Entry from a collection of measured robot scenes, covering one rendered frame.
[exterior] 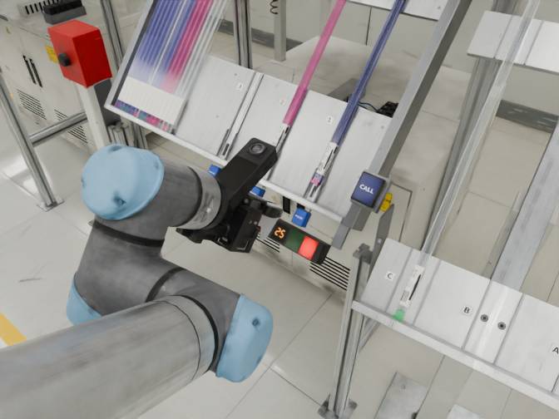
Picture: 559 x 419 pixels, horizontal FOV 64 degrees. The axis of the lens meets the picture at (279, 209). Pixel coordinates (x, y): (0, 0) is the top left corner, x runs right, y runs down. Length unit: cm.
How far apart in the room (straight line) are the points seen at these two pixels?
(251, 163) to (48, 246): 143
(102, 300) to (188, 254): 127
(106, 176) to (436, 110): 107
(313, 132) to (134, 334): 60
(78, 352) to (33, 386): 4
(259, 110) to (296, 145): 11
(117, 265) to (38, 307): 129
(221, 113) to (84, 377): 75
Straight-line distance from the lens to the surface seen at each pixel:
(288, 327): 151
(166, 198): 47
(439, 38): 83
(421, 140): 123
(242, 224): 61
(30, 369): 28
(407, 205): 112
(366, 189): 74
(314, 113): 86
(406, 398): 142
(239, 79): 97
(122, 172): 45
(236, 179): 60
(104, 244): 48
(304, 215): 81
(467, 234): 194
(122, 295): 46
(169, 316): 36
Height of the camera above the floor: 125
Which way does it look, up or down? 41 degrees down
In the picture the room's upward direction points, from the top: straight up
